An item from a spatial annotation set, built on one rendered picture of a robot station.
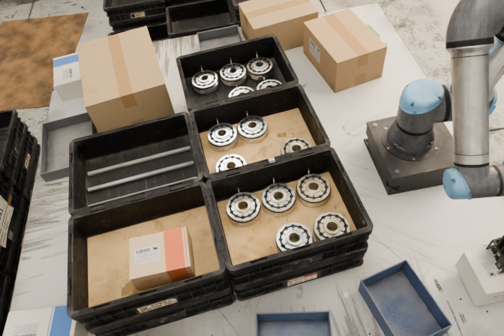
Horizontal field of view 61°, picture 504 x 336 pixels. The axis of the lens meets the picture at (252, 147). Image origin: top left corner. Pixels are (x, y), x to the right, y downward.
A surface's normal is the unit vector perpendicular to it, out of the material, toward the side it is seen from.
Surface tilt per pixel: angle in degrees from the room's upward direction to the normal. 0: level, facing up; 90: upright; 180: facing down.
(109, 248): 0
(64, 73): 0
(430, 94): 9
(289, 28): 90
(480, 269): 0
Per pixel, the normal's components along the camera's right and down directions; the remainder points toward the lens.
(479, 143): 0.03, 0.18
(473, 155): -0.30, 0.21
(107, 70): -0.09, -0.63
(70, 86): 0.30, 0.72
